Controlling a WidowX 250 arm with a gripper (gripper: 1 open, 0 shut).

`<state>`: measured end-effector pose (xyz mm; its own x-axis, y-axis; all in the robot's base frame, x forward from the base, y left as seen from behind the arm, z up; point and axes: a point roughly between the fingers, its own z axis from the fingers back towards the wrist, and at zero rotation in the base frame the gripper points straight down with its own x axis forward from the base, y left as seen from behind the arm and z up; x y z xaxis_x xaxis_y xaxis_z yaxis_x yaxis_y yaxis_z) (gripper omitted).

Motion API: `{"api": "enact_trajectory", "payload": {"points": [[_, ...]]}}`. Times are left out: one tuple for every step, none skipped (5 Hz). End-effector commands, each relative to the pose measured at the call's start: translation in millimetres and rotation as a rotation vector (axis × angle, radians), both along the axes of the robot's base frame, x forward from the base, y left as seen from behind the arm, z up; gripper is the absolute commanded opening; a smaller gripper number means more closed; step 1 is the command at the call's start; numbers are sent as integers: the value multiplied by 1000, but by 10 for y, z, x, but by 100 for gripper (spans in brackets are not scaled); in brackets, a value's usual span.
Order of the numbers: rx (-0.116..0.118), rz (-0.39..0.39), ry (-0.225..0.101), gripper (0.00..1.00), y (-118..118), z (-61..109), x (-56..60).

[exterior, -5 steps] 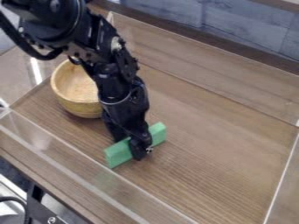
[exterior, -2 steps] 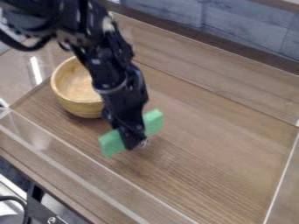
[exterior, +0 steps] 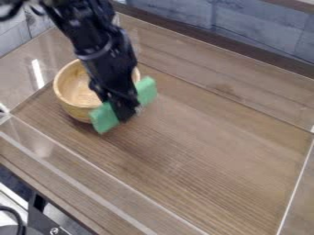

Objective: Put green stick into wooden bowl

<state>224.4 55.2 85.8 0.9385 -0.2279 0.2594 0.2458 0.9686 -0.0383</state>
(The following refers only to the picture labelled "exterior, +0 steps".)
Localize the black cable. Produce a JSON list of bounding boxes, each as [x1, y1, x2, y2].
[[0, 205, 28, 235]]

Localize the clear acrylic tray walls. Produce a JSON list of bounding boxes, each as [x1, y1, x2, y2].
[[0, 16, 314, 235]]

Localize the black table frame bracket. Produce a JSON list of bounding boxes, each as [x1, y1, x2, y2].
[[26, 193, 72, 235]]

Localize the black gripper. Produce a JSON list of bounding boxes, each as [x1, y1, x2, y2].
[[76, 28, 140, 122]]

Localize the green rectangular stick block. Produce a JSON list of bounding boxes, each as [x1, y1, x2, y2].
[[88, 77, 157, 134]]

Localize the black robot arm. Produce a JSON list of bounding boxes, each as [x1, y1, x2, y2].
[[0, 0, 140, 122]]

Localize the wooden bowl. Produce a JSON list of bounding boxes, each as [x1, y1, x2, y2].
[[52, 59, 141, 124]]

